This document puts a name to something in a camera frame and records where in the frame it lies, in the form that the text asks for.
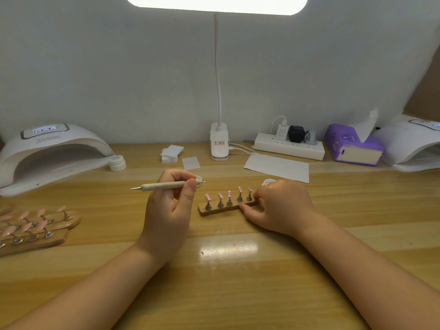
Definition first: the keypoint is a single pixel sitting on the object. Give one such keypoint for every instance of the white paper sheet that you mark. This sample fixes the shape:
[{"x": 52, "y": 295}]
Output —
[{"x": 276, "y": 168}]

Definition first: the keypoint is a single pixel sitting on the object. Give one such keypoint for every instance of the wooden stands with pink nails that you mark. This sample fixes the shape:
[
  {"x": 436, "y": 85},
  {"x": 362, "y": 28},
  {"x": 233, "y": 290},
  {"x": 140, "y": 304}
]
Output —
[{"x": 33, "y": 230}]

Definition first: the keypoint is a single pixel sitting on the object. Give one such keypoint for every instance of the person's left forearm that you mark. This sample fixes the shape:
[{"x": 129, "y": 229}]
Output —
[{"x": 86, "y": 299}]

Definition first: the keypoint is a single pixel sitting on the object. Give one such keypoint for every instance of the black plug adapter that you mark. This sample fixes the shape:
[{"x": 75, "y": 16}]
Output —
[{"x": 297, "y": 134}]

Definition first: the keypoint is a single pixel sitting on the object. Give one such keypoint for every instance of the grey dotting pen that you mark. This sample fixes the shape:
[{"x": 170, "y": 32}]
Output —
[{"x": 155, "y": 185}]

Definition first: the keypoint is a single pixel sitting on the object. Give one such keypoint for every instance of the purple tissue box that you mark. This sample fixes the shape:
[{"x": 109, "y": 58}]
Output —
[{"x": 342, "y": 145}]

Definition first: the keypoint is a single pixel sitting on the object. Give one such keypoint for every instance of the stack of white cotton pads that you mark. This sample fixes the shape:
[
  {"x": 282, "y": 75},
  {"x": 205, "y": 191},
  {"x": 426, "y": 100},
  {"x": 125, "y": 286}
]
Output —
[{"x": 172, "y": 154}]

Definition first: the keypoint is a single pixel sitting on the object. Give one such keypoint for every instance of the white tissue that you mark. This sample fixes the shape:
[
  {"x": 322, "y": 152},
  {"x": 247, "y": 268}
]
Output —
[{"x": 366, "y": 125}]

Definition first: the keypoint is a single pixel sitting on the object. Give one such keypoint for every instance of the white nail lamp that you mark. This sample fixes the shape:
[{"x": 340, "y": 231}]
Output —
[
  {"x": 49, "y": 149},
  {"x": 411, "y": 144}
]

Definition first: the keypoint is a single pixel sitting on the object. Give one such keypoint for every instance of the brown wooden board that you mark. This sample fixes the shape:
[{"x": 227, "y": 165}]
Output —
[{"x": 425, "y": 89}]

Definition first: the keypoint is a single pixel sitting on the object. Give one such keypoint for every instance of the small white paper square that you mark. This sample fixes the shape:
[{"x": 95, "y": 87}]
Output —
[{"x": 191, "y": 163}]

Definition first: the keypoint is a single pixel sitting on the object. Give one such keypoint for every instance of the grey plug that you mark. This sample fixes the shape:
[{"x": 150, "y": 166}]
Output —
[{"x": 311, "y": 137}]

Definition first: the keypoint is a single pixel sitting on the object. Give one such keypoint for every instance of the white desk lamp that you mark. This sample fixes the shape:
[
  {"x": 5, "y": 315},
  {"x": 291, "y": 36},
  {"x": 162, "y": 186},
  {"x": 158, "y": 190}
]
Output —
[{"x": 219, "y": 142}]

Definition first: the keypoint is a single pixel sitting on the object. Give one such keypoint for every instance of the white power strip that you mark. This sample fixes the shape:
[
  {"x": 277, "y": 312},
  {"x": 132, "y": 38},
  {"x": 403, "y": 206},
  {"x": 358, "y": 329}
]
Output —
[{"x": 289, "y": 146}]

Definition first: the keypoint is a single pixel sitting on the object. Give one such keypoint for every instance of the white jar lid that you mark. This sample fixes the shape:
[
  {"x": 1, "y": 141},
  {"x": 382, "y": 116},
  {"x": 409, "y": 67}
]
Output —
[{"x": 200, "y": 179}]

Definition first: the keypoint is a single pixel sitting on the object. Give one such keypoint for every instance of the white charger plug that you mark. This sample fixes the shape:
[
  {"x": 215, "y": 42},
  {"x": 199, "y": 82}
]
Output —
[{"x": 282, "y": 131}]

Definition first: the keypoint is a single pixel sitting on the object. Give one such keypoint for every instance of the small closed white jar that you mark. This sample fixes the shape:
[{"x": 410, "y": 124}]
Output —
[{"x": 117, "y": 163}]

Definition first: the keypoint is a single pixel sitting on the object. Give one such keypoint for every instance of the person's left hand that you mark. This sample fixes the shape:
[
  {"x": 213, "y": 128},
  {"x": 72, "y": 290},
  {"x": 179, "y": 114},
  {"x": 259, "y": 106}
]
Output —
[{"x": 166, "y": 223}]

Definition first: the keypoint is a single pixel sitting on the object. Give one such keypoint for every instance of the person's right forearm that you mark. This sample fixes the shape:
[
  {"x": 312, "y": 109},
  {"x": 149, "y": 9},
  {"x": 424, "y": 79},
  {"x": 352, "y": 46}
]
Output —
[{"x": 378, "y": 282}]

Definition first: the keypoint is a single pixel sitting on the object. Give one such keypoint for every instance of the person's right hand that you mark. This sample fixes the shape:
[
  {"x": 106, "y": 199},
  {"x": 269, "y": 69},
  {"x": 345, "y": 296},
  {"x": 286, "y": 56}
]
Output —
[{"x": 282, "y": 209}]

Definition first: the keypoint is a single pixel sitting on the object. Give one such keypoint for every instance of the wooden nail holder strip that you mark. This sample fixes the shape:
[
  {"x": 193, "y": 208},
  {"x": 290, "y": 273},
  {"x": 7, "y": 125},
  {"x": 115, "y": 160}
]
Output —
[{"x": 223, "y": 209}]

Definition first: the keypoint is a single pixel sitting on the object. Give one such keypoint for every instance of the white gel jar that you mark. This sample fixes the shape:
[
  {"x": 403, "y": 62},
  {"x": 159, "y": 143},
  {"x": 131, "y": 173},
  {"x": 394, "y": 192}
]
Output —
[{"x": 269, "y": 181}]

